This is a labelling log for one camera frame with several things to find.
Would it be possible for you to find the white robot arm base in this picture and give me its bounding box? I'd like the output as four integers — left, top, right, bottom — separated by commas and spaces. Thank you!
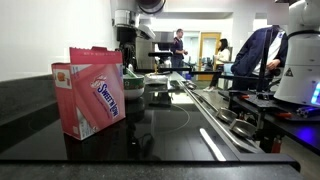
274, 0, 320, 107

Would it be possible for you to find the green and white bowl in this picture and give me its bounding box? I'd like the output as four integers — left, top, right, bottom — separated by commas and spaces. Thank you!
123, 69, 145, 100

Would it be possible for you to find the stainless steel stove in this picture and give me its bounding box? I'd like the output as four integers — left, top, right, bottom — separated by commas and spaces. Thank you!
0, 75, 300, 170

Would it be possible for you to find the man in dark shirt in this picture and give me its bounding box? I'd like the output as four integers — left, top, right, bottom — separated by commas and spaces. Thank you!
170, 29, 188, 68

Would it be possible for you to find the black coffee machine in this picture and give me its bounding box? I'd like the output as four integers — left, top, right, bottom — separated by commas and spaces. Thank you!
117, 27, 137, 69

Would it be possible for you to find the pink Sweet'N Low box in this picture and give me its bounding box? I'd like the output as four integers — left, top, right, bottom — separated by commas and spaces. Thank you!
51, 47, 125, 140

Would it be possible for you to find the left stove knob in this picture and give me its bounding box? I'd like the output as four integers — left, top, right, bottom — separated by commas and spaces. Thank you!
216, 107, 237, 123

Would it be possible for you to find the stove knob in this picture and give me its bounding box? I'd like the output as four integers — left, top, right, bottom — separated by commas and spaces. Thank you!
230, 119, 256, 138
216, 107, 237, 123

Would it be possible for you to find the woman in white top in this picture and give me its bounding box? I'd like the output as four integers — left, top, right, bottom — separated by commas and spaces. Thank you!
205, 38, 230, 92

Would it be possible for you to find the right stove knob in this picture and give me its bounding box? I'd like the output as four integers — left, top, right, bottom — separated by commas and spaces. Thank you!
230, 119, 256, 138

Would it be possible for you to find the black perforated mounting board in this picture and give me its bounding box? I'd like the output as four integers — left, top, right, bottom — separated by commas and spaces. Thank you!
229, 90, 320, 122

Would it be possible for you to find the person in navy jacket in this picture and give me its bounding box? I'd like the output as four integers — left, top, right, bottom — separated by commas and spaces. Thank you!
231, 25, 288, 91

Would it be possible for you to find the right orange clamp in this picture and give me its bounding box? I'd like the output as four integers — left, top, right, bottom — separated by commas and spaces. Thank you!
275, 112, 292, 119

